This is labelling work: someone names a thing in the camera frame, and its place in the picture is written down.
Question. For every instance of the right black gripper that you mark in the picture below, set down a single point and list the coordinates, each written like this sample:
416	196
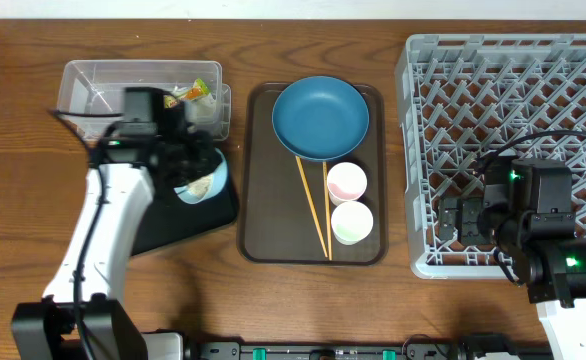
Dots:
470	212

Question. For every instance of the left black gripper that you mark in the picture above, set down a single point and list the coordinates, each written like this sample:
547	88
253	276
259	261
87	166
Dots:
203	146

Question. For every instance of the light blue bowl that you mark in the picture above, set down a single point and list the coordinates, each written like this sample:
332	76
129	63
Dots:
220	179

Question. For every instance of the white napkin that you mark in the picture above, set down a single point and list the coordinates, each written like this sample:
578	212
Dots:
202	110

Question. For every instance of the yellow green snack wrapper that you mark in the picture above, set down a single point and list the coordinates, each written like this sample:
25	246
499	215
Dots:
198	92

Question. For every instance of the pale green plastic cup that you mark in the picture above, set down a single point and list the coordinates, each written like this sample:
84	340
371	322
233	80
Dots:
351	222

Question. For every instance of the pink plastic cup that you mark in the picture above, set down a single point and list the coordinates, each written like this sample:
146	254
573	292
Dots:
346	182

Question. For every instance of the rice pile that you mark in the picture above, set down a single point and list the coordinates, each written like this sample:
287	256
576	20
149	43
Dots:
200	187

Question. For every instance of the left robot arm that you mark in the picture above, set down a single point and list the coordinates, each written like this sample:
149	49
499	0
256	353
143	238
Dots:
149	144

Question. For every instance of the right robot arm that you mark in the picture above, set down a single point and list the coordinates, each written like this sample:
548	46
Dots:
526	213

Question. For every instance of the clear plastic waste bin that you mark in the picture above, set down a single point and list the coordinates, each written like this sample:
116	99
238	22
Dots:
95	88

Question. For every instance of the grey dishwasher rack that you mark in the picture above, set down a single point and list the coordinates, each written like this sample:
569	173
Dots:
461	96

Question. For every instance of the black plastic tray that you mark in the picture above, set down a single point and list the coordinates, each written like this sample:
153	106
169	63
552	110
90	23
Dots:
168	220

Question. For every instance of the left wooden chopstick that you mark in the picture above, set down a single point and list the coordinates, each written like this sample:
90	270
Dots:
311	205

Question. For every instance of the wooden chopstick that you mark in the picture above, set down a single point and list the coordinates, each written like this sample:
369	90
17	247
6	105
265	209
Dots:
327	211
311	205

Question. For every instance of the brown serving tray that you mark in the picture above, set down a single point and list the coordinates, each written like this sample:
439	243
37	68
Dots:
276	224

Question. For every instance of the dark blue plate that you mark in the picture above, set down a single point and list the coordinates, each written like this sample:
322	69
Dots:
320	118

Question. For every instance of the right wooden chopstick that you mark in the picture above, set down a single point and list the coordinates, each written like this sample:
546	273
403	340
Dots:
327	211

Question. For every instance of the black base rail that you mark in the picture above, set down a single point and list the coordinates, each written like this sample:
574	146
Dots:
373	351

